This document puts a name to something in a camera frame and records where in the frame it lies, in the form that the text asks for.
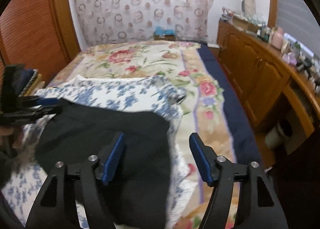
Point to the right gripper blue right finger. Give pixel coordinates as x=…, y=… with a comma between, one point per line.
x=204, y=157

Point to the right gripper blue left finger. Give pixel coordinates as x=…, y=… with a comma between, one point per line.
x=109, y=158

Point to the black printed t-shirt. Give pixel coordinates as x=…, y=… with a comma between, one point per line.
x=119, y=162

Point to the person's left hand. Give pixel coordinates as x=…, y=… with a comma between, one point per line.
x=6, y=130

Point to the mustard folded garment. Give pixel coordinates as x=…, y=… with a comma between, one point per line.
x=37, y=84

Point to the navy blue folded garment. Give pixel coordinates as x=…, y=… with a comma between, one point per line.
x=23, y=79

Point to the circle patterned folded garment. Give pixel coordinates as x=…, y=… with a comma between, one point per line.
x=30, y=82

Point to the floral bed cover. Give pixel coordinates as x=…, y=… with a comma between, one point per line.
x=210, y=106

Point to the blue floral white quilt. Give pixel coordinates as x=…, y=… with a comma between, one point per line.
x=155, y=94

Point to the brown louvered wardrobe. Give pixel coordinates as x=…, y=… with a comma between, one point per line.
x=39, y=34

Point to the wooden sideboard cabinet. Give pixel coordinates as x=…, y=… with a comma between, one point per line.
x=268, y=88

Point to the cardboard box with blue cloth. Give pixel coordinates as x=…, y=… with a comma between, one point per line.
x=161, y=33

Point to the circle patterned sheer curtain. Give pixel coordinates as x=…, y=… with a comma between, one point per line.
x=119, y=21

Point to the small white desk fan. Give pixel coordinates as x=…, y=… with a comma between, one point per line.
x=243, y=6

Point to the grey window blind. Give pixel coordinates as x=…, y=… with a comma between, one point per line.
x=296, y=19

